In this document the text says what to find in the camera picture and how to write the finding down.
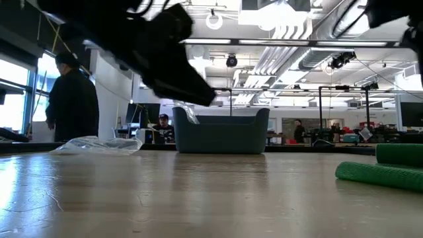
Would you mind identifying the clear plastic bag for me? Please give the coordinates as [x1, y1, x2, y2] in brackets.
[173, 100, 201, 125]
[49, 136, 143, 156]

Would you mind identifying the dark green mesh sheet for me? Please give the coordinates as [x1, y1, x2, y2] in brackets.
[334, 143, 423, 193]

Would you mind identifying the long ceiling light bar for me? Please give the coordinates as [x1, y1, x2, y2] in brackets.
[181, 38, 403, 48]

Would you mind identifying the black ceiling camera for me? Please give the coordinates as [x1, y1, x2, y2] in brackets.
[225, 54, 239, 69]
[329, 51, 358, 70]

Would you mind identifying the silver ventilation duct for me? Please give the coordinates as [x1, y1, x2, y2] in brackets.
[299, 0, 391, 72]

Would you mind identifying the person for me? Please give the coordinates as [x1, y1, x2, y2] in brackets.
[293, 118, 307, 144]
[151, 113, 176, 144]
[45, 52, 100, 143]

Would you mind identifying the teal plastic bin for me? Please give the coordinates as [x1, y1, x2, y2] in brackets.
[172, 106, 270, 155]

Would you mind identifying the black computer monitor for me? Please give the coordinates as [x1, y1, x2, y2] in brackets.
[399, 101, 423, 128]

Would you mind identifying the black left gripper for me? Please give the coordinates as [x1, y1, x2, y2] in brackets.
[127, 3, 217, 107]

